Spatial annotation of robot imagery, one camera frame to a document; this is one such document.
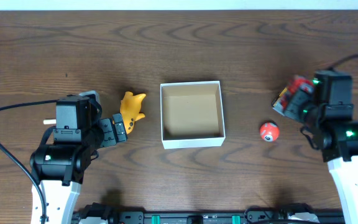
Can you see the orange rubber dinosaur toy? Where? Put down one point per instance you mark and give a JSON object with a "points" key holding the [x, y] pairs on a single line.
{"points": [[130, 109]]}

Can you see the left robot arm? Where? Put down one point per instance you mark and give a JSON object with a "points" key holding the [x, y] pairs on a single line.
{"points": [[65, 152]]}

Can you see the red ball toy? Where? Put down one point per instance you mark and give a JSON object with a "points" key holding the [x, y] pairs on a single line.
{"points": [[269, 132]]}

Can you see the red toy fire truck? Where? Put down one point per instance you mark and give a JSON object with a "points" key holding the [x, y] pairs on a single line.
{"points": [[295, 84]]}

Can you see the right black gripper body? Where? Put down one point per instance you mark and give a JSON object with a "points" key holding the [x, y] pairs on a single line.
{"points": [[299, 107]]}

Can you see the grey yellow toy car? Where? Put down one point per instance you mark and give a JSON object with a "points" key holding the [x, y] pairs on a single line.
{"points": [[280, 102]]}

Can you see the white cardboard box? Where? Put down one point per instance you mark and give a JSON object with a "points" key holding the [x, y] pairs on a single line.
{"points": [[191, 115]]}

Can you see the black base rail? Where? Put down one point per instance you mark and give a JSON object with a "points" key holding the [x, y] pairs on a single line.
{"points": [[293, 213]]}

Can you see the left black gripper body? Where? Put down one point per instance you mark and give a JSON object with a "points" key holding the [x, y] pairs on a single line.
{"points": [[111, 132]]}

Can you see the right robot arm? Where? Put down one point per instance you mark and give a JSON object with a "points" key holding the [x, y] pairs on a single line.
{"points": [[323, 105]]}

